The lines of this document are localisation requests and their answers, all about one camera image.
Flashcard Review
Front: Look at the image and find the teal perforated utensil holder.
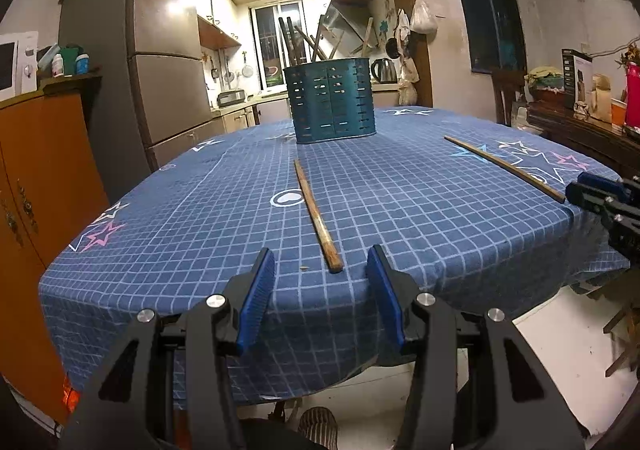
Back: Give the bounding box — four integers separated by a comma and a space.
283, 57, 377, 145

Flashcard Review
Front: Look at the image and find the orange wooden cabinet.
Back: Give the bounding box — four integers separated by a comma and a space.
0, 90, 111, 427

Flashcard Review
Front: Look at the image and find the wooden stool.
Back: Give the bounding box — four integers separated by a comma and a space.
602, 299, 640, 379

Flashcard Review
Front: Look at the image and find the wooden chopstick with green end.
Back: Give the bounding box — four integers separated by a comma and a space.
296, 26, 317, 64

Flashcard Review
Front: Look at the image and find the black and white carton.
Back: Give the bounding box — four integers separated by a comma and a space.
559, 48, 595, 110

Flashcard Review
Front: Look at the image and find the white plastic bag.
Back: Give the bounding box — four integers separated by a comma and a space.
409, 0, 439, 35

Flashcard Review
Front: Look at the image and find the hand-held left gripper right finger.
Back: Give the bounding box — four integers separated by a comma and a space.
366, 245, 586, 450

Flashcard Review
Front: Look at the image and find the grey refrigerator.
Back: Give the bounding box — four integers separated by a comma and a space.
57, 0, 217, 172

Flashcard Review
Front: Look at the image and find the green plastic cup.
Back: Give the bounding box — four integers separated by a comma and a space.
60, 45, 84, 76

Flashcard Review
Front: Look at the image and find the dark room window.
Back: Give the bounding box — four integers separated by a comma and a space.
442, 0, 529, 77

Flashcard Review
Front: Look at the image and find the striped slipper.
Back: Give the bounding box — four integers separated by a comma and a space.
298, 406, 339, 450

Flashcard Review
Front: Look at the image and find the white microwave oven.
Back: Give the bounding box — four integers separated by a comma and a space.
0, 31, 40, 102

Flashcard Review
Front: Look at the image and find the steel electric kettle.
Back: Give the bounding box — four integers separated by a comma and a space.
372, 57, 399, 85

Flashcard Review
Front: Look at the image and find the dark wooden side table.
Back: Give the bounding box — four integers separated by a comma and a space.
524, 99, 640, 182

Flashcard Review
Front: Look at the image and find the blue checked tablecloth with stars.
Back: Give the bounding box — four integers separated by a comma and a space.
38, 105, 632, 407

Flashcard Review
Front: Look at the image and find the glowing electric heater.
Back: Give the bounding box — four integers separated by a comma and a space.
60, 374, 82, 412

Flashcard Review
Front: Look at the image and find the steel range hood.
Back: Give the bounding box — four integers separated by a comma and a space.
320, 0, 382, 57

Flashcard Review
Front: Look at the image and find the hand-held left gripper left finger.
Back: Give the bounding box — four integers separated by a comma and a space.
57, 249, 277, 450

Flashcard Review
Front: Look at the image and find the dark wooden chair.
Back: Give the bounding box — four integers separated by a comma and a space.
492, 69, 532, 127

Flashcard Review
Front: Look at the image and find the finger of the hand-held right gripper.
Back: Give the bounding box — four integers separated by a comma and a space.
578, 172, 627, 197
566, 181, 609, 216

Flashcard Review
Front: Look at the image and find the kitchen window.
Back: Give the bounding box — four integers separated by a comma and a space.
248, 2, 307, 94

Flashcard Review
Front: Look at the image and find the red tall cup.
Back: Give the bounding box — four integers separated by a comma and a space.
624, 62, 640, 129

